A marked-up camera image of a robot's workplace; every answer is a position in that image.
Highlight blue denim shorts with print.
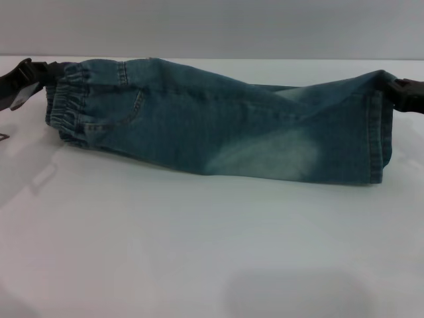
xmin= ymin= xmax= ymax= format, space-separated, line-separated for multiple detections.
xmin=44 ymin=56 xmax=397 ymax=186

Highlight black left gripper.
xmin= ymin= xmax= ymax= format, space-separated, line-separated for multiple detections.
xmin=0 ymin=58 xmax=66 ymax=112

